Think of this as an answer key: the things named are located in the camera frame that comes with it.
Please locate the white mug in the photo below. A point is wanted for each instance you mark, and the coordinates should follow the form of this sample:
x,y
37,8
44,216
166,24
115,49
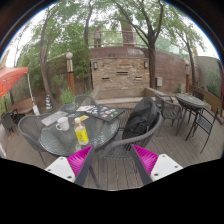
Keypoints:
x,y
63,124

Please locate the yellow card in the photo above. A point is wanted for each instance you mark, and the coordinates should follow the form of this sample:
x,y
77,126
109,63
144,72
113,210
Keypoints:
x,y
83,117

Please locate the person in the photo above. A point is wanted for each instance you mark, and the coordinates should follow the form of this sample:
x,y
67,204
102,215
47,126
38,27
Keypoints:
x,y
97,36

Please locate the white printed paper sheet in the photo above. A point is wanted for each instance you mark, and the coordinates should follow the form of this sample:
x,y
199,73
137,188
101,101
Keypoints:
x,y
84,108

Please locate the clear bottle with yellow label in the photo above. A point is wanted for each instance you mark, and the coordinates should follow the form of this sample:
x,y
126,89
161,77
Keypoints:
x,y
81,133

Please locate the black backpack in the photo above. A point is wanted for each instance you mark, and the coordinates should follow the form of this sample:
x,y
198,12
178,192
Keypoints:
x,y
141,116

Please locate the grey wicker chair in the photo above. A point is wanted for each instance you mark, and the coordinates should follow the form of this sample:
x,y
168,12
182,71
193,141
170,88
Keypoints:
x,y
85,99
30,130
116,145
170,111

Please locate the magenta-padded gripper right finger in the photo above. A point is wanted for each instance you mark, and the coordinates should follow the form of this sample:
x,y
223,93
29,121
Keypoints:
x,y
165,166

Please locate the wooden bench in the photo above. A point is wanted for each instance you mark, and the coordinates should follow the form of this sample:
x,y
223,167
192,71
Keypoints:
x,y
23,105

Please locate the orange patio umbrella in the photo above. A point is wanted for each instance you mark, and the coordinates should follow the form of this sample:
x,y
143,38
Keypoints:
x,y
10,78

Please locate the striped traffic cone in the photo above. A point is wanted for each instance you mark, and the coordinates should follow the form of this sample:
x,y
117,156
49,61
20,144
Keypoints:
x,y
48,103

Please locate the round dark patio table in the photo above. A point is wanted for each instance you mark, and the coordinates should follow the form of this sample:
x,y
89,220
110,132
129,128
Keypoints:
x,y
190,100

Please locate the grey wall box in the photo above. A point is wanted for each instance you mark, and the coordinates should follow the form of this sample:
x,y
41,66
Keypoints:
x,y
159,81

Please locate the silver laptop with stickers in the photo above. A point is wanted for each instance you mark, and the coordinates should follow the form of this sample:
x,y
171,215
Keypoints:
x,y
53,118

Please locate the dark metal chair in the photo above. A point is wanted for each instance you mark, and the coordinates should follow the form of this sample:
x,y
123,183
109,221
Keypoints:
x,y
204,125

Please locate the wall lamp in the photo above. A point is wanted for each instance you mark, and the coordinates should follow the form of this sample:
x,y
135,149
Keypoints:
x,y
146,64
95,65

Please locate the potted green plant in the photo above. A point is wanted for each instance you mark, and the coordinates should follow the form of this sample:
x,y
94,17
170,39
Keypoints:
x,y
68,98

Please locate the black laptop with stickers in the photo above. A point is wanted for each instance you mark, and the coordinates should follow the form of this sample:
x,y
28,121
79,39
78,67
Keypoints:
x,y
106,112

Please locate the lamp post with globe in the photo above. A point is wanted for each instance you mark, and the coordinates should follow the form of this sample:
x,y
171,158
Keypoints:
x,y
70,73

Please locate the small colourful booklet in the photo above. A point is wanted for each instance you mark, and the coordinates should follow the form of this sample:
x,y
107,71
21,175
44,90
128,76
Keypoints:
x,y
72,115

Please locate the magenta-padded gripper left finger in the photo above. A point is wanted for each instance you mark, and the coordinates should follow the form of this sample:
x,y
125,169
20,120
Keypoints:
x,y
60,166

